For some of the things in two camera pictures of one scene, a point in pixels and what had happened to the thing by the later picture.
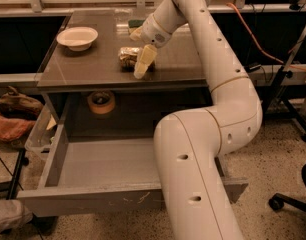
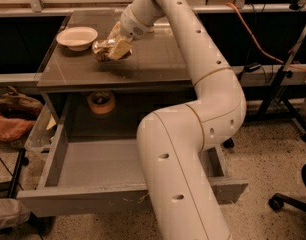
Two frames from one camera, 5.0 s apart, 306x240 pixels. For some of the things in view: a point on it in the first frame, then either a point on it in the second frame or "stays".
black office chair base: x=278 y=200 stays
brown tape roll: x=101 y=102 stays
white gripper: x=153 y=31 → x=130 y=24
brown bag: x=18 y=106 stays
